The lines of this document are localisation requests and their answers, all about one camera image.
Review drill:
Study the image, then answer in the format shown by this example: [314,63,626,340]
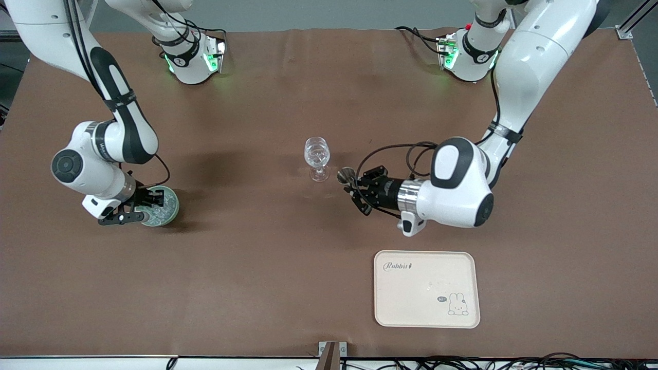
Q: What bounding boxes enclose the mint green round bowl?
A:
[138,186,180,228]

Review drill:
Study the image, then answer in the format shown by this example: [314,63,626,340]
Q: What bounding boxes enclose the clear stemmed wine glass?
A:
[304,137,331,183]

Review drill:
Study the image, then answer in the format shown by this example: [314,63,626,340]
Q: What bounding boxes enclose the cream rabbit print tray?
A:
[374,250,481,329]

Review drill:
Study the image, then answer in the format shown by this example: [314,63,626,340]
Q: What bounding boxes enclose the brown table cover mat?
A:
[0,27,658,359]

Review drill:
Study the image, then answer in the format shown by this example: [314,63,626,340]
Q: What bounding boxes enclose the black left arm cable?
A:
[355,66,504,178]

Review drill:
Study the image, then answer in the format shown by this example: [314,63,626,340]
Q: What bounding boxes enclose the black left base cable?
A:
[394,25,449,56]

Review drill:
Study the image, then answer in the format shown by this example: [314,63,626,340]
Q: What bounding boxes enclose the black base cable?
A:
[149,0,228,48]
[394,25,449,56]

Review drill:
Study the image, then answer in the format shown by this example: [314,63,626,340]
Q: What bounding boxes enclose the aluminium bracket post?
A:
[318,341,348,370]

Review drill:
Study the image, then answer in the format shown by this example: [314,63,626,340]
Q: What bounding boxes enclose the black right base cable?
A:
[149,0,228,48]

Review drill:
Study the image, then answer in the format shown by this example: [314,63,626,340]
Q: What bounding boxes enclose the black cable bundle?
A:
[296,353,658,370]

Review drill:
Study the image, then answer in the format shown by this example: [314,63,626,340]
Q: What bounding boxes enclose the aluminium frame profile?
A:
[615,0,658,41]

